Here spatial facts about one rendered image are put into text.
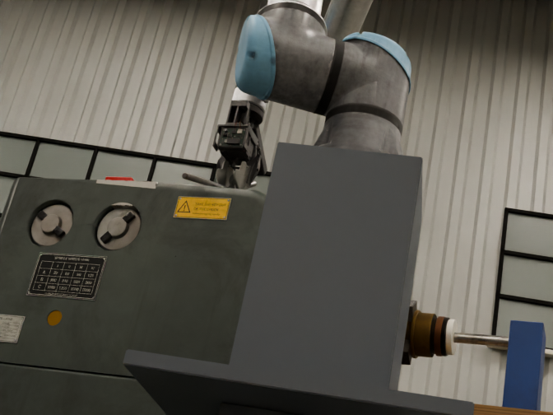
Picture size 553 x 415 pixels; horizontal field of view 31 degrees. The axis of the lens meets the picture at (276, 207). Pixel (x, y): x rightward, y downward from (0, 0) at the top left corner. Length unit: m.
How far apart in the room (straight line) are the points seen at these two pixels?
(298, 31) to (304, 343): 0.48
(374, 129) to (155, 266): 0.61
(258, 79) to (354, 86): 0.14
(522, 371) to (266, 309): 0.71
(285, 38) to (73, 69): 9.03
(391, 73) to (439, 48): 8.89
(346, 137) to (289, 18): 0.21
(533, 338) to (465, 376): 6.97
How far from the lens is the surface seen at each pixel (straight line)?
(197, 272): 1.81
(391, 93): 1.45
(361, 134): 1.39
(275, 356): 1.23
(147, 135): 9.90
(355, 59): 1.46
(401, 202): 1.30
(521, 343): 1.86
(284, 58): 1.44
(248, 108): 2.06
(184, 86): 10.14
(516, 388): 1.83
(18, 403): 1.87
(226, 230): 1.82
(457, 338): 1.91
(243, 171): 2.02
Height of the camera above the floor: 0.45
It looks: 25 degrees up
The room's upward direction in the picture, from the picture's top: 12 degrees clockwise
